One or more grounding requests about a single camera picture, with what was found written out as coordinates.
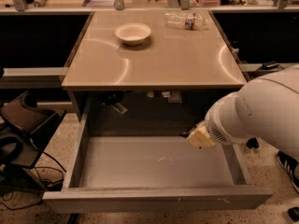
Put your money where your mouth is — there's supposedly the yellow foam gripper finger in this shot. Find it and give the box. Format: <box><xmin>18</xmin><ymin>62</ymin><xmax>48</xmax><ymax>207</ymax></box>
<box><xmin>187</xmin><ymin>121</ymin><xmax>215</xmax><ymax>148</ymax></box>

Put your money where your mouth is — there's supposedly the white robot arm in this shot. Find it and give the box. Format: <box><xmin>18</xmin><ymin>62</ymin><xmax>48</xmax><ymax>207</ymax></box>
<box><xmin>187</xmin><ymin>65</ymin><xmax>299</xmax><ymax>159</ymax></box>

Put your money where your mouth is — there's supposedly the open grey top drawer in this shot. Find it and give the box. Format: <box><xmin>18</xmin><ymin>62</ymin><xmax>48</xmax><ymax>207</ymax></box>
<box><xmin>44</xmin><ymin>93</ymin><xmax>273</xmax><ymax>213</ymax></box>

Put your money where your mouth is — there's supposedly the beige counter cabinet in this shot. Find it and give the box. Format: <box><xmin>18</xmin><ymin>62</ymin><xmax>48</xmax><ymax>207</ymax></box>
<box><xmin>59</xmin><ymin>8</ymin><xmax>251</xmax><ymax>123</ymax></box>

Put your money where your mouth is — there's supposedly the black table leg with caster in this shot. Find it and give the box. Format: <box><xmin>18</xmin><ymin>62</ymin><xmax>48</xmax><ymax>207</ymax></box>
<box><xmin>246</xmin><ymin>138</ymin><xmax>259</xmax><ymax>148</ymax></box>

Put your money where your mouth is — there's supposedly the black and white sneaker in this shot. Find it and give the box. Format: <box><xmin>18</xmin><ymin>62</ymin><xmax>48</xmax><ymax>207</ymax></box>
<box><xmin>277</xmin><ymin>151</ymin><xmax>299</xmax><ymax>193</ymax></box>

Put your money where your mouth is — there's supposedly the black power adapter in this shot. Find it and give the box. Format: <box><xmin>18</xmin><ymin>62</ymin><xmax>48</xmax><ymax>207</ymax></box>
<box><xmin>262</xmin><ymin>61</ymin><xmax>279</xmax><ymax>70</ymax></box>

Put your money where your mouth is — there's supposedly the black shoe tip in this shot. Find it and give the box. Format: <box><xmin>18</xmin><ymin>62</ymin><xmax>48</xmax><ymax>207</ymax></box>
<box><xmin>288</xmin><ymin>207</ymin><xmax>299</xmax><ymax>222</ymax></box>

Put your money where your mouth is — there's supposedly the clear plastic water bottle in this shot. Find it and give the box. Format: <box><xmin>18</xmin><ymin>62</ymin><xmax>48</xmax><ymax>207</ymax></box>
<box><xmin>164</xmin><ymin>11</ymin><xmax>208</xmax><ymax>31</ymax></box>

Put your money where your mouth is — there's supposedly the white paper bowl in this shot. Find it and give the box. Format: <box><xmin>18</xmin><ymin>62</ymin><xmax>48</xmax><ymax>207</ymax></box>
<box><xmin>115</xmin><ymin>23</ymin><xmax>151</xmax><ymax>46</ymax></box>

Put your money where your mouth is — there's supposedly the dark brown office chair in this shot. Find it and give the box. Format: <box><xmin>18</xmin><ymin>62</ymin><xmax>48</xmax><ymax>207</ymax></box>
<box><xmin>0</xmin><ymin>92</ymin><xmax>66</xmax><ymax>190</ymax></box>

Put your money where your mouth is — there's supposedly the black floor cable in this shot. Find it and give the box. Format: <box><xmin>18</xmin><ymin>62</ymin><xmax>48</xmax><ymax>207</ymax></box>
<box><xmin>0</xmin><ymin>137</ymin><xmax>67</xmax><ymax>211</ymax></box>

